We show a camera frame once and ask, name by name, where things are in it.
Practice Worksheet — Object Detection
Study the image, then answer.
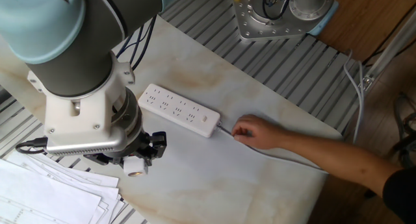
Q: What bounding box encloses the stack of white paper sheets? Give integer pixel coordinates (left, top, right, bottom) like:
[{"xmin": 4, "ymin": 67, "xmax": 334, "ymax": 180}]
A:
[{"xmin": 0, "ymin": 147, "xmax": 129, "ymax": 224}]

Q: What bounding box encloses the black chair base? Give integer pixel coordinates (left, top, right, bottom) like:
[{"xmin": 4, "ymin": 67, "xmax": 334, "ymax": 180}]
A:
[{"xmin": 391, "ymin": 93, "xmax": 416, "ymax": 169}]

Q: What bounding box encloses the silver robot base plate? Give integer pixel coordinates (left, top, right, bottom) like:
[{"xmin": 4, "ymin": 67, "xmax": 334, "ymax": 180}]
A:
[{"xmin": 232, "ymin": 0, "xmax": 326, "ymax": 42}]

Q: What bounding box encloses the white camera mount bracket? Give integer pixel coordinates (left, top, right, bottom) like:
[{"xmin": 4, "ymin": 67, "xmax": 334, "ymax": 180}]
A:
[{"xmin": 27, "ymin": 51, "xmax": 136, "ymax": 143}]

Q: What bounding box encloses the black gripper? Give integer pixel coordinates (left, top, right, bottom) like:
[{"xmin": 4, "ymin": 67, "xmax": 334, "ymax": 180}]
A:
[{"xmin": 83, "ymin": 131, "xmax": 168, "ymax": 167}]

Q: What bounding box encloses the white bulb holder adapter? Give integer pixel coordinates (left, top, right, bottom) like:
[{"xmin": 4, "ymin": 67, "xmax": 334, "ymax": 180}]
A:
[{"xmin": 122, "ymin": 155, "xmax": 150, "ymax": 178}]

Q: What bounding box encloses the person right hand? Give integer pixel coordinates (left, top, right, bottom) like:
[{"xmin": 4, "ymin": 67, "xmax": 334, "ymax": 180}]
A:
[{"xmin": 231, "ymin": 114, "xmax": 283, "ymax": 151}]

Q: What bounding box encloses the aluminium frame beam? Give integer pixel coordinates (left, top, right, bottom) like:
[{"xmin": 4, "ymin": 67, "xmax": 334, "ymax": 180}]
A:
[{"xmin": 361, "ymin": 9, "xmax": 416, "ymax": 92}]

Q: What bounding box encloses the black shirt sleeve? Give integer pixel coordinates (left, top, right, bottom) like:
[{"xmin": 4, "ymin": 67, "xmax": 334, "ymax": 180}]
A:
[{"xmin": 382, "ymin": 167, "xmax": 416, "ymax": 224}]

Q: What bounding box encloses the person right forearm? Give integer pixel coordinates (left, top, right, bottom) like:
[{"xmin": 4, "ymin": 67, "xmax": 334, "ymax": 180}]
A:
[{"xmin": 276, "ymin": 132, "xmax": 404, "ymax": 197}]

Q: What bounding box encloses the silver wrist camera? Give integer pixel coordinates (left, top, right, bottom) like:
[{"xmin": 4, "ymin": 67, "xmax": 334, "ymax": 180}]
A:
[{"xmin": 45, "ymin": 132, "xmax": 127, "ymax": 156}]

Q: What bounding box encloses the grey power strip cable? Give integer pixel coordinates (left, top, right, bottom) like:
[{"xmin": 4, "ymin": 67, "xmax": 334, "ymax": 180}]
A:
[{"xmin": 215, "ymin": 48, "xmax": 367, "ymax": 171}]

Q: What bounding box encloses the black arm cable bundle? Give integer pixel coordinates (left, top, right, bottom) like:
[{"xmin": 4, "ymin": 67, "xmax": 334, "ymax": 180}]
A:
[{"xmin": 115, "ymin": 14, "xmax": 159, "ymax": 72}]

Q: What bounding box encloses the black blue cable loop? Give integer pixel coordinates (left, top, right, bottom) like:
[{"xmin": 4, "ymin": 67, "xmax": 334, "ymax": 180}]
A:
[{"xmin": 261, "ymin": 0, "xmax": 295, "ymax": 21}]

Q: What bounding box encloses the white power strip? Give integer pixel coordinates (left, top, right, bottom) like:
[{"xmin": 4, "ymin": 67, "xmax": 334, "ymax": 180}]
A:
[{"xmin": 137, "ymin": 83, "xmax": 222, "ymax": 139}]

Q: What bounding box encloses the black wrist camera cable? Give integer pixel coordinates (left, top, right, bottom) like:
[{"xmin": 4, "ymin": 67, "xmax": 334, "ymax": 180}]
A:
[{"xmin": 15, "ymin": 136, "xmax": 49, "ymax": 155}]

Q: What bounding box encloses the white marble pattern board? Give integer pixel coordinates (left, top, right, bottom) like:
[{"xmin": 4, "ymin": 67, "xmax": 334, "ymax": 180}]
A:
[{"xmin": 0, "ymin": 14, "xmax": 345, "ymax": 224}]

